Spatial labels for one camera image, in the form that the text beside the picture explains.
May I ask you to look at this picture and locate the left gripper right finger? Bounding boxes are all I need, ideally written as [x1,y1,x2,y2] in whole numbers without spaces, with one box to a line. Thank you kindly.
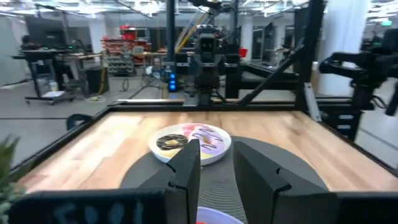
[233,140,340,224]

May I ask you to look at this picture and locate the pink frosted donut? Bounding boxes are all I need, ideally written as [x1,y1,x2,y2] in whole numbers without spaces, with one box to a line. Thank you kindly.
[181,123,208,138]

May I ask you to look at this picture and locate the white pillar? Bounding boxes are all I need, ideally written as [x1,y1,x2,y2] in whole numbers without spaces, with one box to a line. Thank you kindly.
[319,0,371,98]

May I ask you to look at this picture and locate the round grey woven mat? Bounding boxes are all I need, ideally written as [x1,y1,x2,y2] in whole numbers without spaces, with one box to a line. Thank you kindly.
[119,135,329,224]

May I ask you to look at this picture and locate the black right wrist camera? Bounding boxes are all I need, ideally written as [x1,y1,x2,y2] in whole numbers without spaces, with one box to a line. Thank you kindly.
[198,31,220,55]

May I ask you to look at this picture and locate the black waste bin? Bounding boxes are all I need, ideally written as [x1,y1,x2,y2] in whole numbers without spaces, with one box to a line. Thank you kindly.
[85,66,110,95]

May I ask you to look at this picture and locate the blue-lit device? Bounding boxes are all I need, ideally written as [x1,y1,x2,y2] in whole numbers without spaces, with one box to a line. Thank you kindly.
[167,72,178,93]

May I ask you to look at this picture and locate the red storage shelf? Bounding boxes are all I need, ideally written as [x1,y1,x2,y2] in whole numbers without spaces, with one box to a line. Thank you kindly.
[101,24,154,76]

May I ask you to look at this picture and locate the lilac plate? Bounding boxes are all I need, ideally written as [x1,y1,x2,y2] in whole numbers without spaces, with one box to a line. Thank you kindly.
[196,206,245,224]

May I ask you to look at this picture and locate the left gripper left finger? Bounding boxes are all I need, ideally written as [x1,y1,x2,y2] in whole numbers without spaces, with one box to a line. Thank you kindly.
[136,138,201,224]

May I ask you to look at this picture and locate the white plate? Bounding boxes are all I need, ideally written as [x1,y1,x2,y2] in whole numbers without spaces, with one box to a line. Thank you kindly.
[147,123,233,167]

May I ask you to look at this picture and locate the black computer monitor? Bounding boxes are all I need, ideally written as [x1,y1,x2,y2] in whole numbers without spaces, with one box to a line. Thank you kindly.
[25,16,68,50]

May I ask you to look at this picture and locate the chocolate frosted donut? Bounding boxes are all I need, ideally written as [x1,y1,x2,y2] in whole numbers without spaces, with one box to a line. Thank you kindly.
[155,133,190,151]

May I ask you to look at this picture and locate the black aluminium table frame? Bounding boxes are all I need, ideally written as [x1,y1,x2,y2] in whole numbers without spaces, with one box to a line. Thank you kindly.
[9,0,398,179]

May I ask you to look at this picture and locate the green potted plant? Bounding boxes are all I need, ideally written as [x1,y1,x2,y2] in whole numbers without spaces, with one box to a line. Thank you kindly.
[0,134,26,224]

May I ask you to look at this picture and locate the black office desk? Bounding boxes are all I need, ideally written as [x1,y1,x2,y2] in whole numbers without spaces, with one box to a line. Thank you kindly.
[11,48,104,105]

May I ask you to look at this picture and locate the lilac frosted donut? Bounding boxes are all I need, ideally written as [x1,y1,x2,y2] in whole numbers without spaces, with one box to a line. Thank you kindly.
[190,125,226,154]

